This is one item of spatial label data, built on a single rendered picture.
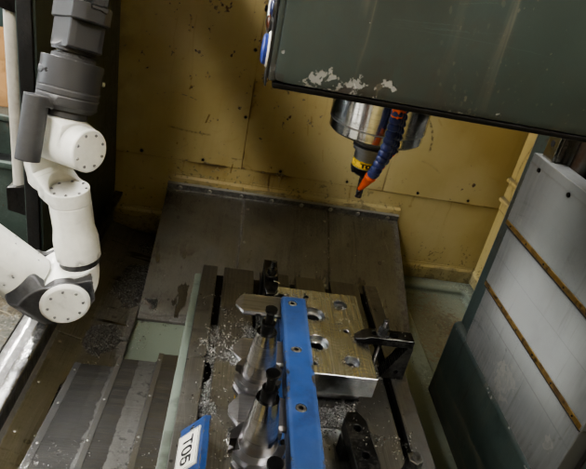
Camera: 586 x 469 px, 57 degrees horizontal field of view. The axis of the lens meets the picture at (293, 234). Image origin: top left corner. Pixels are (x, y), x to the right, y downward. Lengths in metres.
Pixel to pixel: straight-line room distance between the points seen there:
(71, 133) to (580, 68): 0.65
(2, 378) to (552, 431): 1.12
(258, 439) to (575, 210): 0.77
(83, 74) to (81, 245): 0.27
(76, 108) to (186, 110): 1.14
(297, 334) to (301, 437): 0.19
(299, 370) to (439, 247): 1.60
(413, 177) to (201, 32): 0.92
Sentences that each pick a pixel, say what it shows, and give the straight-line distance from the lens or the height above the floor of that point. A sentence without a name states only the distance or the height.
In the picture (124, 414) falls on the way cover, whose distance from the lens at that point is 1.33.
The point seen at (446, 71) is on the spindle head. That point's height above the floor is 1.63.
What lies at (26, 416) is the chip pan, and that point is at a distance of 1.44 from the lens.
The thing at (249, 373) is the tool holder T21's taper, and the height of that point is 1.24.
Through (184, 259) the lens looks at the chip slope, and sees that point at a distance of 1.87.
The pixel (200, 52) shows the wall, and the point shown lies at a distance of 1.91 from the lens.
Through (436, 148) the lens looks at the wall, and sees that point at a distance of 2.09.
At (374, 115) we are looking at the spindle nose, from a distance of 0.84.
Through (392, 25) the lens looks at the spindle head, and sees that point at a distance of 0.56.
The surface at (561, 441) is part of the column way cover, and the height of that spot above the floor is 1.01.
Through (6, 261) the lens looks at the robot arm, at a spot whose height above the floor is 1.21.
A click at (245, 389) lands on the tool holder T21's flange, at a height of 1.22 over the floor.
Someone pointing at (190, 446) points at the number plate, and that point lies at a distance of 1.00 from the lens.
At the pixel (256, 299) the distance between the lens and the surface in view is 0.87.
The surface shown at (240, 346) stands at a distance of 0.77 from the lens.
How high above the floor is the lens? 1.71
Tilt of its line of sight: 27 degrees down
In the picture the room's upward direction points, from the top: 12 degrees clockwise
